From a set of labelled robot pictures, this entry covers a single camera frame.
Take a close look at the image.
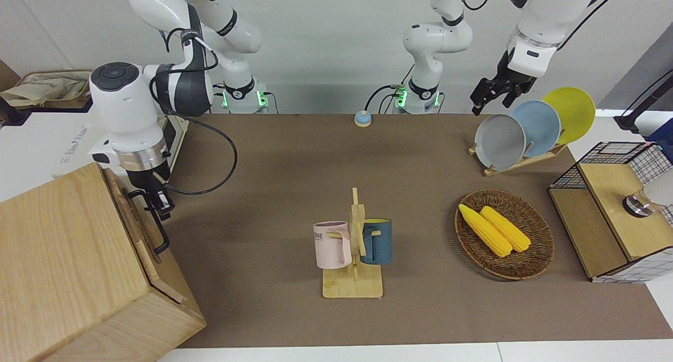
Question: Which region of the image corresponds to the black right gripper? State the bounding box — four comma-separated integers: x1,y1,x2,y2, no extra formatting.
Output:
126,163,176,221

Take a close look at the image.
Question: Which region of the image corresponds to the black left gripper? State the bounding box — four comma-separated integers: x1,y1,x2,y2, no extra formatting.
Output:
471,49,538,116

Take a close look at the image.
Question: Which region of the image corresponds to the wooden drawer with black handle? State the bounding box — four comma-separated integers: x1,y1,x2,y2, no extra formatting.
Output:
103,168,187,305

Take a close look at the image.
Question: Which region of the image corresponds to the grey plate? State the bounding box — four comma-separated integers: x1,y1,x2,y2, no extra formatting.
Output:
474,113,526,171

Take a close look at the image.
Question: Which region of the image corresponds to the light blue plate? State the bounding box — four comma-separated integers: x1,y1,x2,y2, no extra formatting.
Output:
510,100,562,158

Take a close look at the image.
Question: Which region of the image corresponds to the wooden plate rack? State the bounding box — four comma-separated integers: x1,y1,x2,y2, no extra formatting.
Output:
468,141,567,177

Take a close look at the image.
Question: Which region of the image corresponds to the yellow plate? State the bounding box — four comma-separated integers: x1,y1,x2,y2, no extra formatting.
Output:
542,87,596,145

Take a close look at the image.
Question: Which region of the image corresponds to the light wooden cabinet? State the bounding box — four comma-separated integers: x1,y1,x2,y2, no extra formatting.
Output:
0,162,207,362

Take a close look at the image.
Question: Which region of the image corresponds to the brown wicker basket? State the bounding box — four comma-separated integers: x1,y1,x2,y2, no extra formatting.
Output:
455,189,555,281

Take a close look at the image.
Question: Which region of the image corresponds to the yellow corn cob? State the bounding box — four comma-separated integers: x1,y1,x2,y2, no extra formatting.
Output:
458,204,513,258
480,206,532,253

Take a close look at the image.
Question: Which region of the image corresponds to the black stand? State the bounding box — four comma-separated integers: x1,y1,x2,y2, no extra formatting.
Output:
614,70,673,131

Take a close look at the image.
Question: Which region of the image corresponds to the blue object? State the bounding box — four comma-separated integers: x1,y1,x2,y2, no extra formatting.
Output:
647,121,673,160

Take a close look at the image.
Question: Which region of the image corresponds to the pink mug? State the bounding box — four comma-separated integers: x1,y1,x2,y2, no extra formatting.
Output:
313,221,352,270

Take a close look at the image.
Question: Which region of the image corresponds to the silver and white lamp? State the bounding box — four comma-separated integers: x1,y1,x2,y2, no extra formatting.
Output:
623,173,673,218

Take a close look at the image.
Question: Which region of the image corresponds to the dark blue mug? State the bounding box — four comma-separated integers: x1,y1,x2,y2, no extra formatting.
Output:
360,218,393,265

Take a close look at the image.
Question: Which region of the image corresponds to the wooden mug rack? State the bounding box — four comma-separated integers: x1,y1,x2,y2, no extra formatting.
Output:
322,188,383,299

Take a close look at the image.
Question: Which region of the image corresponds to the brown table mat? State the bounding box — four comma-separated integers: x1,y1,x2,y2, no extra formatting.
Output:
158,113,673,348

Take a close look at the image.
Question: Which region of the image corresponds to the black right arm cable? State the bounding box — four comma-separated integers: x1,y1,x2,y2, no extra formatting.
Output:
150,28,239,196

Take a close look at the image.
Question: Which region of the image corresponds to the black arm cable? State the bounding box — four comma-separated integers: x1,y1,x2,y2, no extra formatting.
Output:
556,0,616,51
150,28,239,196

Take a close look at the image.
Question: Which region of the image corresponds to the black base cable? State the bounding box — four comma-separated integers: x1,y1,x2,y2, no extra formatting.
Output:
365,84,416,115

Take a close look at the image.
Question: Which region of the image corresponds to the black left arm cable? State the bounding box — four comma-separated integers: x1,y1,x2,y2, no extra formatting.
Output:
556,0,616,51

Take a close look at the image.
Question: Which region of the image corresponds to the wood and wire organizer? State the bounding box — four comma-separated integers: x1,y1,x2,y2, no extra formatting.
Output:
548,141,673,284

